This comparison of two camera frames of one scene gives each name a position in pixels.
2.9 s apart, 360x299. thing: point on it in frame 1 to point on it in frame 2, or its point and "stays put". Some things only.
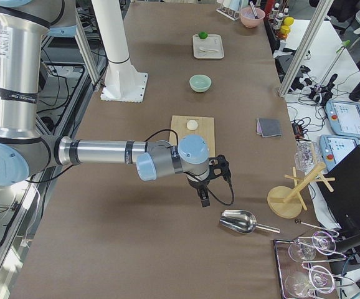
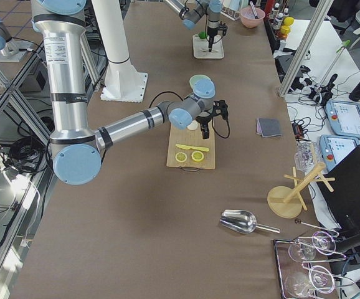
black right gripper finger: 204,196 to 205,130
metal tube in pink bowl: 253,9 stays put
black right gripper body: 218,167 to 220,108
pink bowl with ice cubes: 251,17 stays put
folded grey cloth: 268,127 stays put
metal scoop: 241,222 stays put
